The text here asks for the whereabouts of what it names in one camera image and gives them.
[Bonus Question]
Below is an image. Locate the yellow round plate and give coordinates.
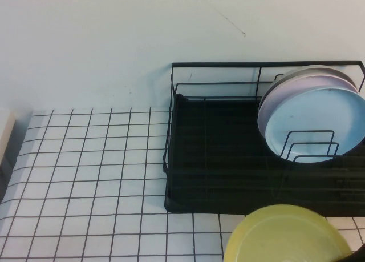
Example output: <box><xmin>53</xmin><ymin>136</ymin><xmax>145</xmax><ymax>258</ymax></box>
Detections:
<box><xmin>223</xmin><ymin>204</ymin><xmax>354</xmax><ymax>262</ymax></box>

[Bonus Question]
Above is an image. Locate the beige wooden board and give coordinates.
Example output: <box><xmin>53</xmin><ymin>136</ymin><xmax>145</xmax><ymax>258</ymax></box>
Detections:
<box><xmin>0</xmin><ymin>111</ymin><xmax>18</xmax><ymax>171</ymax></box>

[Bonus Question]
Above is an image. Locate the light blue round plate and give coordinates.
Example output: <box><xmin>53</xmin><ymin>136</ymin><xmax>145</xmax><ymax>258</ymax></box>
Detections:
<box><xmin>265</xmin><ymin>84</ymin><xmax>365</xmax><ymax>164</ymax></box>

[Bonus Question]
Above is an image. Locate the black wire dish rack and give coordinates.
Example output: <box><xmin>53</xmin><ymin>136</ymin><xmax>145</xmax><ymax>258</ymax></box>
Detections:
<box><xmin>164</xmin><ymin>93</ymin><xmax>365</xmax><ymax>217</ymax></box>
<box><xmin>162</xmin><ymin>60</ymin><xmax>365</xmax><ymax>217</ymax></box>

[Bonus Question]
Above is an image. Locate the grey round plate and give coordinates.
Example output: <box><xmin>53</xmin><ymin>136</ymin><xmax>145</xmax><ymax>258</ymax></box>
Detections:
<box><xmin>263</xmin><ymin>65</ymin><xmax>357</xmax><ymax>103</ymax></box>

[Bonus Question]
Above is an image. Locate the pink round plate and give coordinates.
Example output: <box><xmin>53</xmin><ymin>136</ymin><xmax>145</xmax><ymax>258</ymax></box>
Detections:
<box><xmin>257</xmin><ymin>70</ymin><xmax>359</xmax><ymax>138</ymax></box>

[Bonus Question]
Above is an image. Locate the white grid pattern tablecloth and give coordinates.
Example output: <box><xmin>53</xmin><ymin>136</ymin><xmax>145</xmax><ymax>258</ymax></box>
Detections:
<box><xmin>0</xmin><ymin>107</ymin><xmax>365</xmax><ymax>262</ymax></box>

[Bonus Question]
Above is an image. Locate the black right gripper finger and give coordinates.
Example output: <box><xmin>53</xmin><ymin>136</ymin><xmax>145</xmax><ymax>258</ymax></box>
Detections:
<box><xmin>340</xmin><ymin>243</ymin><xmax>365</xmax><ymax>262</ymax></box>

